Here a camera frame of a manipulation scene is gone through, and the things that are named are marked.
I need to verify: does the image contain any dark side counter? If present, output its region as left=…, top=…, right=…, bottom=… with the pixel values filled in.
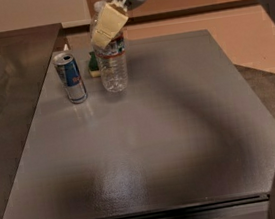
left=0, top=23, right=63, bottom=219

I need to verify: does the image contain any clear plastic water bottle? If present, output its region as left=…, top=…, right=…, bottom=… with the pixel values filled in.
left=85, top=0, right=133, bottom=95

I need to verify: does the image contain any green yellow sponge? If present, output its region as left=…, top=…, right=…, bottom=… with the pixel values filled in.
left=88, top=52, right=101, bottom=78

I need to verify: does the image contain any blue silver redbull can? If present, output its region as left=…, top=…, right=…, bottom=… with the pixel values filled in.
left=52, top=52, right=87, bottom=104

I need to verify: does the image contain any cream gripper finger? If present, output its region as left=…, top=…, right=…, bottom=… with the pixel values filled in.
left=91, top=0, right=128, bottom=49

